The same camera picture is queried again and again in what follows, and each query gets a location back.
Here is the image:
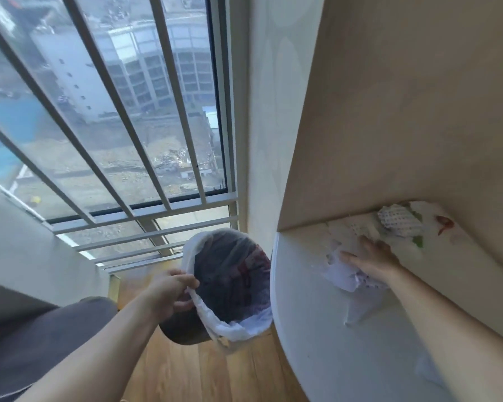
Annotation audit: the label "person's right forearm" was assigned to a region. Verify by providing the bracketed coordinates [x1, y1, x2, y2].
[383, 265, 503, 402]

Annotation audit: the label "white paper scraps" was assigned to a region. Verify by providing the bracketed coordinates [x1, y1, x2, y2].
[311, 240, 389, 327]

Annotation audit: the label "white plastic bin liner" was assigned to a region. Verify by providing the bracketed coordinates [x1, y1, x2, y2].
[182, 230, 274, 355]

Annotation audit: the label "white window guard bars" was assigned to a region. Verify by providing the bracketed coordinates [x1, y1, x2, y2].
[0, 0, 239, 270]

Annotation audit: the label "dark round trash bin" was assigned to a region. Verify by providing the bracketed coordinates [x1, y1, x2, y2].
[159, 231, 273, 346]

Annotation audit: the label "person's right hand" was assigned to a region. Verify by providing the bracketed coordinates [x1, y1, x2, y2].
[339, 235, 403, 284]

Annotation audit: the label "person's left forearm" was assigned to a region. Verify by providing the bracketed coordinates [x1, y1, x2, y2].
[1, 295, 162, 402]

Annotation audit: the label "white foam fruit net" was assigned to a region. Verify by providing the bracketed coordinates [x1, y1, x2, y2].
[376, 204, 423, 238]

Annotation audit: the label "person's left hand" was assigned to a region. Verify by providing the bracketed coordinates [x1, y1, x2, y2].
[146, 269, 200, 324]

